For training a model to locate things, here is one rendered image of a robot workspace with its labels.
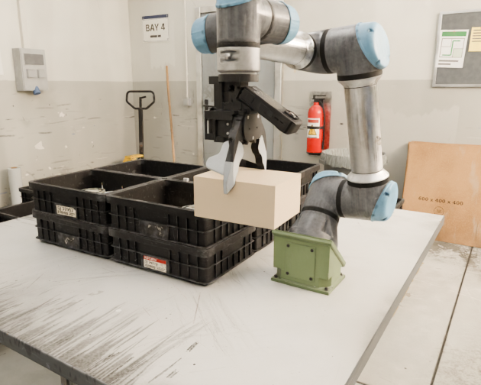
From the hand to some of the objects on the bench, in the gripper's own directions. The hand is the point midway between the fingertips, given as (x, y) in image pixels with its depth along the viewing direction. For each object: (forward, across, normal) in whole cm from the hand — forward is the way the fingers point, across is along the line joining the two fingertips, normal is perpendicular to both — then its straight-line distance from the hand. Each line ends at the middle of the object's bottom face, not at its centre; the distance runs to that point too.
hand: (248, 186), depth 80 cm
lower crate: (+39, -42, -46) cm, 74 cm away
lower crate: (+39, -44, -86) cm, 104 cm away
